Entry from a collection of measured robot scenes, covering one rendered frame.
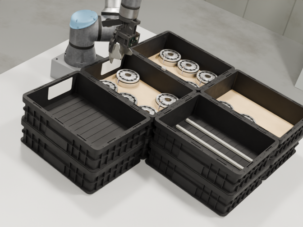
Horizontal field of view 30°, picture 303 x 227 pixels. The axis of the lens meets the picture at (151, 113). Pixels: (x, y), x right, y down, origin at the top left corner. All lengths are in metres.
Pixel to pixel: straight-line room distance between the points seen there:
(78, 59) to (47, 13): 2.14
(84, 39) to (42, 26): 1.98
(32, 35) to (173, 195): 2.45
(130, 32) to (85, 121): 0.39
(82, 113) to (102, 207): 0.41
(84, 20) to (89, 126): 0.52
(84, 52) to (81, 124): 0.46
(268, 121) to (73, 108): 0.83
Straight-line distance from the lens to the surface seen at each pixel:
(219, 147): 2.25
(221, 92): 2.52
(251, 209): 2.23
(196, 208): 2.15
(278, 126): 2.47
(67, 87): 2.31
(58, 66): 2.61
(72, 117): 2.23
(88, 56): 2.56
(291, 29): 5.11
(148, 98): 2.40
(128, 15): 2.18
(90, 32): 2.51
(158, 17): 4.90
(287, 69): 4.66
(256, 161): 2.08
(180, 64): 2.63
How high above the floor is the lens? 2.21
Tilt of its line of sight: 36 degrees down
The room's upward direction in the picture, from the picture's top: 13 degrees clockwise
